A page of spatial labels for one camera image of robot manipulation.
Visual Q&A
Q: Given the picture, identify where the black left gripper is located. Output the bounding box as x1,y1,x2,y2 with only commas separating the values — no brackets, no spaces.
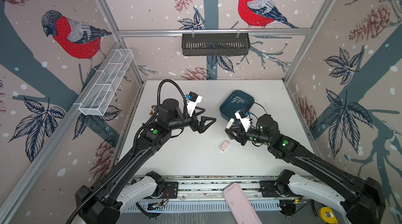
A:
167,106,215,133

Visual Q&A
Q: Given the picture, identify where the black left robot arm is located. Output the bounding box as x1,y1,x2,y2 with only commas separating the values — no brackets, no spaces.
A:
67,79,216,224

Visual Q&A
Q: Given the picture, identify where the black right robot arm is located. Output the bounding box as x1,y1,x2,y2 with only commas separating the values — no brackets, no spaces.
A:
221,102,386,224

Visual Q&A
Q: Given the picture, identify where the staples strip in tray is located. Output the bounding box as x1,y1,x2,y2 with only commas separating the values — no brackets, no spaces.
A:
231,96,246,104

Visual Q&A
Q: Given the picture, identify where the teal plastic tray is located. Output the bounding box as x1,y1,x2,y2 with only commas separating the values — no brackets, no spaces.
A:
219,90,255,121

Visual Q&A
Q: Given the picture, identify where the pink flat case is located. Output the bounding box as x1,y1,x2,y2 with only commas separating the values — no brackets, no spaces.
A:
223,183,262,224

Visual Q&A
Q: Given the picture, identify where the horizontal aluminium bar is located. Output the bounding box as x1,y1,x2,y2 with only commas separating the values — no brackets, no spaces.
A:
118,28,312,38

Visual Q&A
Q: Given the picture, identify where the yellow tape measure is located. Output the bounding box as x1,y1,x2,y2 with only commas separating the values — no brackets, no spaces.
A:
319,207,338,224

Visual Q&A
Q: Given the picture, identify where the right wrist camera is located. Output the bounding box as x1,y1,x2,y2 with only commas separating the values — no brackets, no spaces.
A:
234,109,251,132

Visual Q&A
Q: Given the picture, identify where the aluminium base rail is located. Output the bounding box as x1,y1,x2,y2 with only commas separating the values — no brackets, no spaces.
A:
90,175,318,214

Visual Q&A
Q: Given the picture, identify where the black wire basket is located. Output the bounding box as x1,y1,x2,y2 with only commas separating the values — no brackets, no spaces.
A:
182,33,250,56

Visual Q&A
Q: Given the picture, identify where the white wire basket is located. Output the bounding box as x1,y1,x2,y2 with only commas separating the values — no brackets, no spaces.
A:
79,49,134,116

